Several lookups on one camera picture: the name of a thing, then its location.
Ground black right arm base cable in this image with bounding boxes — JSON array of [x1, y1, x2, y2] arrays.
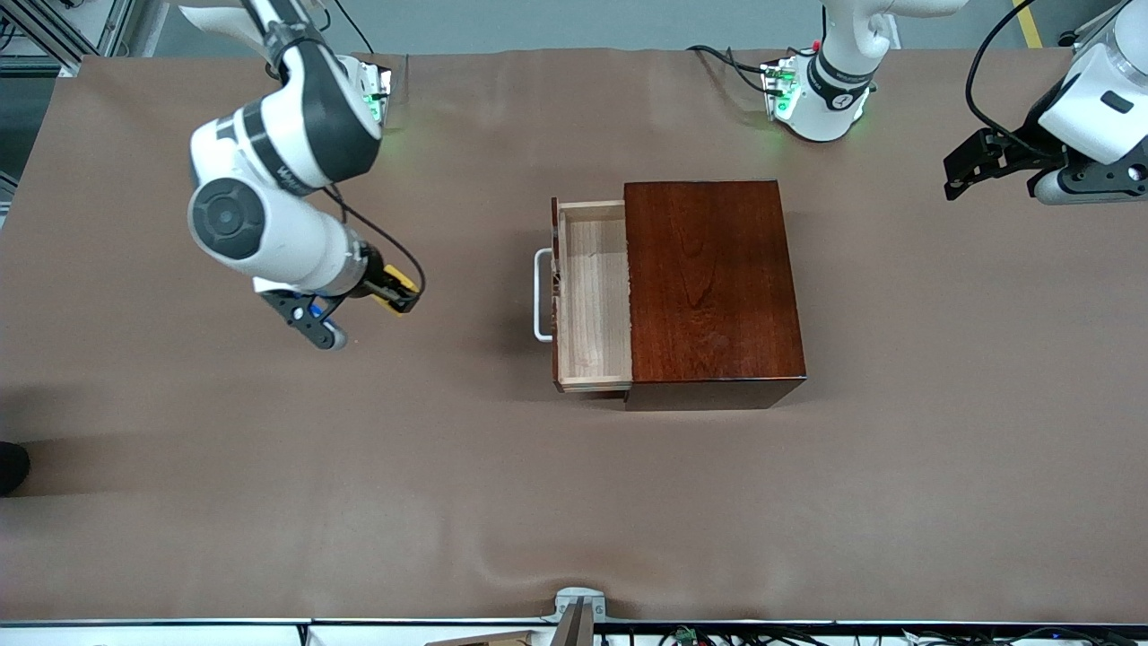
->
[[334, 0, 378, 57]]

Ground dark red wooden cabinet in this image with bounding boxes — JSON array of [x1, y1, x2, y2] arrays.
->
[[623, 179, 807, 412]]

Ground yellow floor tape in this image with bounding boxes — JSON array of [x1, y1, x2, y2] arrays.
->
[[1012, 0, 1046, 48]]

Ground black arm base cable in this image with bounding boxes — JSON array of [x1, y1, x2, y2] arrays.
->
[[334, 0, 378, 57], [686, 45, 772, 95]]

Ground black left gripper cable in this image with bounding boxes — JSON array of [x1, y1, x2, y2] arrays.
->
[[966, 0, 1068, 149]]

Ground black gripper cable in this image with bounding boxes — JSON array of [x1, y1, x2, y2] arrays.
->
[[318, 184, 427, 297], [966, 0, 1068, 149]]

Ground light wood drawer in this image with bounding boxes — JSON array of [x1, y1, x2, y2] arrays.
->
[[534, 197, 635, 394]]

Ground black left arm base cable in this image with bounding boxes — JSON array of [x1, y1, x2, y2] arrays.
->
[[686, 45, 772, 95]]

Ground black round object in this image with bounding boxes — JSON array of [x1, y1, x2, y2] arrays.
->
[[0, 441, 31, 496]]

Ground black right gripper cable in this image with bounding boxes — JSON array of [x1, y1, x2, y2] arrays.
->
[[318, 184, 427, 297]]

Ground tangled black cables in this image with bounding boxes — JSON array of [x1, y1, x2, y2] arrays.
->
[[596, 626, 1148, 646]]

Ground tan board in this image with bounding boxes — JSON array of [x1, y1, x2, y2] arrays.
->
[[426, 631, 539, 646]]

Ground metal table edge rail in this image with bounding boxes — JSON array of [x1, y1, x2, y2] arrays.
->
[[0, 617, 1148, 629]]

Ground brown table cloth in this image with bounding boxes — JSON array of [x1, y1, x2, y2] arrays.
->
[[0, 47, 1148, 624]]

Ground grey metal bracket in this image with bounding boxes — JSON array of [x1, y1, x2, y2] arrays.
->
[[541, 587, 607, 646]]

